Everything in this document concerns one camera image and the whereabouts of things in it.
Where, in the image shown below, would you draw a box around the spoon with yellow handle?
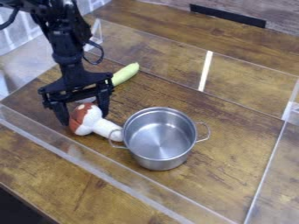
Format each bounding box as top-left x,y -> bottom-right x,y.
76,61 -> 141,103

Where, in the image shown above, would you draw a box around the plush red white mushroom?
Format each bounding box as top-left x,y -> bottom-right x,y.
69,102 -> 123,142

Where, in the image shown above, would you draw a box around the black cable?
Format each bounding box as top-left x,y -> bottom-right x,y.
81,39 -> 105,67

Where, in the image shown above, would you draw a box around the clear acrylic triangle stand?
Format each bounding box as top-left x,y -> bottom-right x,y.
89,18 -> 103,46

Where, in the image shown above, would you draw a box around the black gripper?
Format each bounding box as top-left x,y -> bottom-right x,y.
37,53 -> 113,126

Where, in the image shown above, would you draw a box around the silver pot with handles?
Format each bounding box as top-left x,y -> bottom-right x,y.
108,107 -> 211,171

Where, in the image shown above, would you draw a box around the black strip on wall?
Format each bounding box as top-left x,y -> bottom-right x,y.
189,3 -> 267,28

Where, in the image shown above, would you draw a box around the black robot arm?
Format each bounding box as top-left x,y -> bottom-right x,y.
0,0 -> 113,126

